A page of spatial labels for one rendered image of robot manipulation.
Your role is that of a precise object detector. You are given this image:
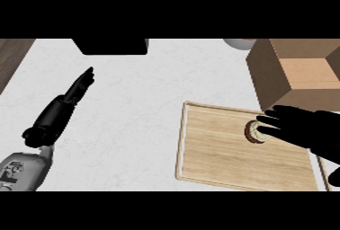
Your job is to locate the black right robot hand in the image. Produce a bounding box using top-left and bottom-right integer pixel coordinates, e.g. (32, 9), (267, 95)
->
(254, 104), (340, 188)

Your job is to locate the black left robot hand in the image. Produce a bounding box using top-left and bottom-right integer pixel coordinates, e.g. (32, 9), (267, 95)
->
(20, 66), (95, 149)

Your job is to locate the cupcake with pale frosting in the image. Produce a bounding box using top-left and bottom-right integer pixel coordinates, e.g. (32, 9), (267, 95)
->
(242, 119), (271, 145)

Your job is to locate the brown cardboard box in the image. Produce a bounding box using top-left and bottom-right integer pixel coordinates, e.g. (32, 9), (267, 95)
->
(245, 39), (340, 113)

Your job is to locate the pale wooden tray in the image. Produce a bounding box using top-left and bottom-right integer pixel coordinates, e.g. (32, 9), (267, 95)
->
(174, 101), (332, 192)

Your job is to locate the dark wooden cabinet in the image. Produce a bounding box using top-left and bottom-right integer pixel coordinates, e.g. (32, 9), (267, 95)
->
(0, 39), (36, 94)

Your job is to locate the black appliance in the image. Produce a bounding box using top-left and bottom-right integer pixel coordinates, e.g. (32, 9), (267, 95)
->
(72, 39), (150, 56)

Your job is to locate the white bowl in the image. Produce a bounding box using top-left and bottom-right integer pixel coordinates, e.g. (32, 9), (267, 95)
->
(221, 39), (257, 50)

